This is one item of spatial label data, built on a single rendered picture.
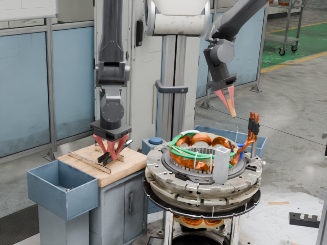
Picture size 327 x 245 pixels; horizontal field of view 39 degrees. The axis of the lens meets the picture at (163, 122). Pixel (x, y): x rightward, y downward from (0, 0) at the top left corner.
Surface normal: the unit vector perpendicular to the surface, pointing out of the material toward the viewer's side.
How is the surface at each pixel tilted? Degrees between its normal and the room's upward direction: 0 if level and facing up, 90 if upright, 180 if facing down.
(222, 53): 75
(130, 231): 90
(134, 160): 0
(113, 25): 98
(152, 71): 90
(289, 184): 0
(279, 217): 0
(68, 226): 90
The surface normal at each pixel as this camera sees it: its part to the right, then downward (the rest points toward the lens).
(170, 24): 0.14, 0.62
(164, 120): 0.17, 0.36
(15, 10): 0.73, 0.27
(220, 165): -0.61, 0.26
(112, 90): 0.08, -0.88
